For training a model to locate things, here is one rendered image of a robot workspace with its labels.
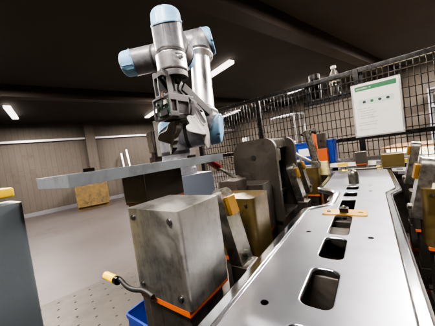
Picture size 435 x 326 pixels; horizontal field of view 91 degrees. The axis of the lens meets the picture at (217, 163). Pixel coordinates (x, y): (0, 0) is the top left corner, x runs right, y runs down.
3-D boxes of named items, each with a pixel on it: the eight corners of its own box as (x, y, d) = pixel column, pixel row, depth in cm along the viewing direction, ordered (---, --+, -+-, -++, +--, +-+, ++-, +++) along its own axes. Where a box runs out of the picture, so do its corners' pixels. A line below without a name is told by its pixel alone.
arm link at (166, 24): (185, 19, 57) (174, -3, 48) (191, 61, 57) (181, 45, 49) (157, 26, 58) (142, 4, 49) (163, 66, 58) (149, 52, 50)
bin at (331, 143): (336, 162, 119) (333, 138, 118) (281, 165, 136) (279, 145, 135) (338, 158, 133) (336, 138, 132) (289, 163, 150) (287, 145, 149)
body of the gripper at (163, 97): (155, 124, 53) (147, 76, 52) (182, 125, 59) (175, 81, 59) (173, 118, 48) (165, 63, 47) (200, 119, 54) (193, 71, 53)
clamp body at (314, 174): (327, 249, 90) (317, 167, 89) (302, 246, 96) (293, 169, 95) (329, 243, 96) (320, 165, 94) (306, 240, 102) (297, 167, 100)
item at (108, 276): (149, 304, 26) (148, 295, 26) (102, 281, 33) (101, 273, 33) (157, 298, 27) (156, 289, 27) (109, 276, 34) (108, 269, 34)
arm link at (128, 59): (158, 37, 100) (109, 44, 59) (180, 32, 99) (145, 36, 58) (166, 63, 106) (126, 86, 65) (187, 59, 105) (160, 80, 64)
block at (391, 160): (412, 233, 94) (403, 152, 93) (388, 231, 99) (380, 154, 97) (409, 226, 101) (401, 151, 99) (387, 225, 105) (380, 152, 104)
